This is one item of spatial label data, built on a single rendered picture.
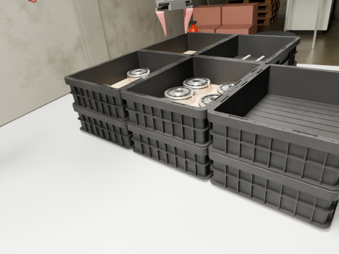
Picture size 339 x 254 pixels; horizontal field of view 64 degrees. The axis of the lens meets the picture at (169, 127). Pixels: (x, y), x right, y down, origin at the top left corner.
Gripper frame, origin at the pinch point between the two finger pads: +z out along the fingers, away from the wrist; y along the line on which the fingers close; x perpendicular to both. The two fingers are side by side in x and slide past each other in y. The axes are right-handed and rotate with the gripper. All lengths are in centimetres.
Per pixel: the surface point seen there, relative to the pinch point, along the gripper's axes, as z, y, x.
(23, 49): 34, 134, -203
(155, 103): 14.4, 9.2, 19.6
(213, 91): 23.1, -12.3, -4.3
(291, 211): 35, -19, 44
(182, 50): 21, -10, -63
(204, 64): 15.6, -11.5, -13.8
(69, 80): 13.4, 38.2, -7.9
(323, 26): 87, -301, -386
